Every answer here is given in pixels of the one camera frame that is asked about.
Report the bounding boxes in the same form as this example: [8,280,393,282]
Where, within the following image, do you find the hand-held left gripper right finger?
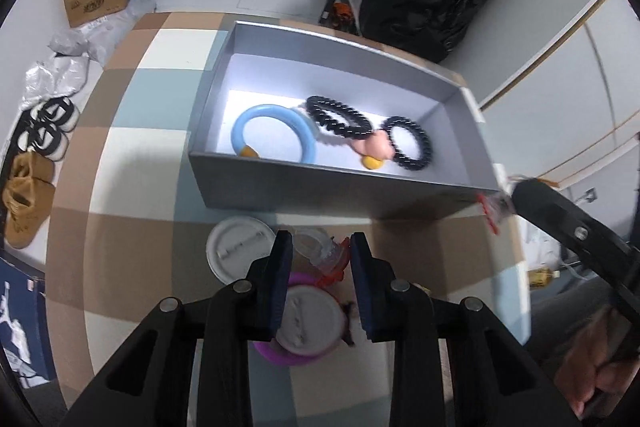
[350,232,583,427]

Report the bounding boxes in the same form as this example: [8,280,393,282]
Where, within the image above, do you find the person's right hand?
[555,302,640,420]

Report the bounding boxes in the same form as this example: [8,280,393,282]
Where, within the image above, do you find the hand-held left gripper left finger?
[60,229,296,427]

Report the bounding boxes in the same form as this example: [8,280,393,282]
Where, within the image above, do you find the checked tablecloth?
[45,11,533,427]

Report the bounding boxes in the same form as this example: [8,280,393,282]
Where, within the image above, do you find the brown boot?
[12,152,56,192]
[2,179,56,250]

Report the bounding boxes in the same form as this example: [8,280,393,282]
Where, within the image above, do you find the purple bowl with white lid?
[252,272,351,365]

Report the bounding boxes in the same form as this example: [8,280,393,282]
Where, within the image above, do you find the white plastic bags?
[50,0,146,68]

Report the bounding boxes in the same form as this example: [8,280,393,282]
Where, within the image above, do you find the white panel with wooden trim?
[477,0,640,188]

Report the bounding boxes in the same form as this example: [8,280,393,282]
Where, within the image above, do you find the black and white sneaker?
[30,99,81,132]

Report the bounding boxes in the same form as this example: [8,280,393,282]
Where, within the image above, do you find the light blue plastic bangle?
[231,104,317,165]

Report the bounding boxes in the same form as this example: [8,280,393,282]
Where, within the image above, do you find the small yellow bottle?
[530,268,558,288]

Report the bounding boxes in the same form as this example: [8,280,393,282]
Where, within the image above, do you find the black white sandals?
[15,122,68,160]

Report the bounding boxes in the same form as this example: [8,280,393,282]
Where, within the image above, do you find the silver plastic bag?
[20,57,91,110]

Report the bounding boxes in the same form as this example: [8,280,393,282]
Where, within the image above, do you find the grey cardboard box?
[187,21,503,222]

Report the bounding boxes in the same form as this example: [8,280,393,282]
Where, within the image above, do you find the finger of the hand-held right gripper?
[510,179,640,290]

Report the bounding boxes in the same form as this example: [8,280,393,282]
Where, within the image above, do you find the red flower hair clip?
[317,237,352,289]

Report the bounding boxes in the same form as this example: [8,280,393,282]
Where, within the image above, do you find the black beaded bracelet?
[306,96,375,142]

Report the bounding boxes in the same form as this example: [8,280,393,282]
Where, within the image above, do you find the dark blue printed box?
[0,257,58,388]

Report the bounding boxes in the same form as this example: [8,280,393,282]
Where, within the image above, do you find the pink and yellow hair clip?
[350,132,396,170]

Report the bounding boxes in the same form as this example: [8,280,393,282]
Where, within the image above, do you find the white round pin badge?
[206,217,277,284]

